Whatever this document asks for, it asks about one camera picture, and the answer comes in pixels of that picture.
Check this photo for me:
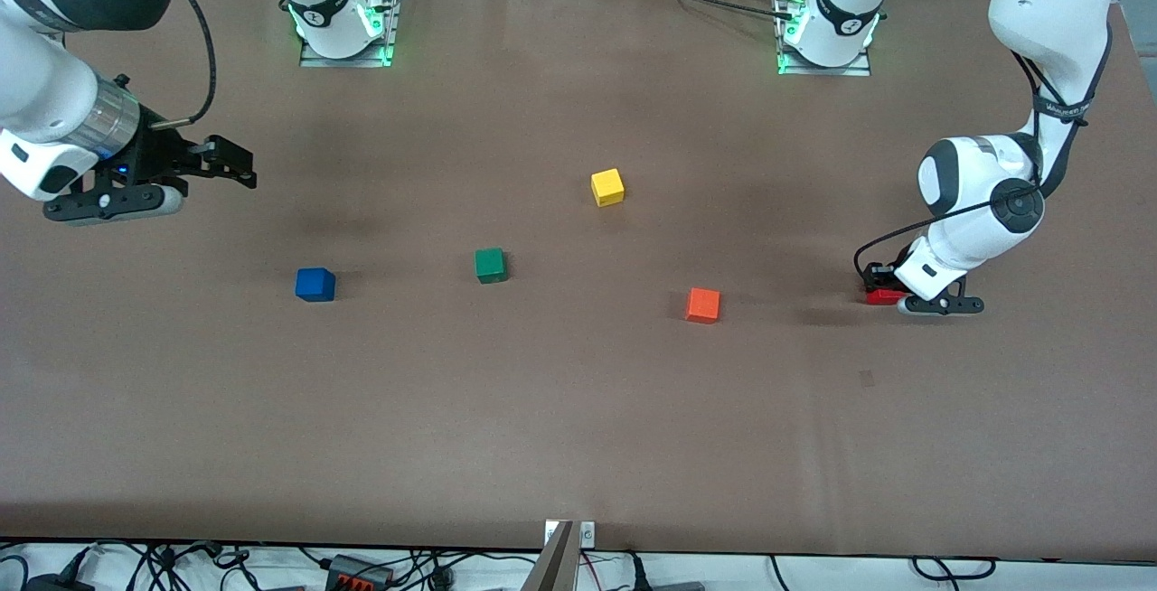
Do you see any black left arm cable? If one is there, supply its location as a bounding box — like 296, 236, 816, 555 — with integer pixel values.
853, 22, 1115, 277

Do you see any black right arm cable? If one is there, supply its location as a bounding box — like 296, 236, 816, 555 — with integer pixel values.
136, 0, 218, 129

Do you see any black cable bundle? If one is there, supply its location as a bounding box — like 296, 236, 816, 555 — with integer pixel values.
0, 539, 543, 591

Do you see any grey metal camera bar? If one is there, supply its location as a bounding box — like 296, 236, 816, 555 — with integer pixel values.
520, 519, 579, 591

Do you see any yellow wooden block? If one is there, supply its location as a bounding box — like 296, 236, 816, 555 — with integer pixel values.
590, 168, 626, 208

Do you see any blue wooden block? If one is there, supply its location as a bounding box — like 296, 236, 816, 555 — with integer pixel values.
295, 267, 337, 304

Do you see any black looped cable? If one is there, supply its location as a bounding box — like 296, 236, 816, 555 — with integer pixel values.
911, 556, 997, 581

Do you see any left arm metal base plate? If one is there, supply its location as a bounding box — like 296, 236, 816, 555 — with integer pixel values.
776, 0, 873, 78

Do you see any black orange connector box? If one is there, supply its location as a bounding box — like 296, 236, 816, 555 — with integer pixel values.
325, 554, 395, 590

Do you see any orange wooden block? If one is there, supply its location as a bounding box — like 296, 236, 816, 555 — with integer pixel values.
684, 287, 722, 324

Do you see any brown table cover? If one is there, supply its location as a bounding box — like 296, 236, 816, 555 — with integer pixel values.
0, 0, 1157, 565

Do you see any black plug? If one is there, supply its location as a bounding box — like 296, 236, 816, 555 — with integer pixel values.
624, 551, 706, 591

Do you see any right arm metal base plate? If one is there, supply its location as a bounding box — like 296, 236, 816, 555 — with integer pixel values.
300, 0, 400, 69

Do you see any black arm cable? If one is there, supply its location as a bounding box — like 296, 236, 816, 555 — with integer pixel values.
853, 22, 1115, 277
136, 0, 218, 129

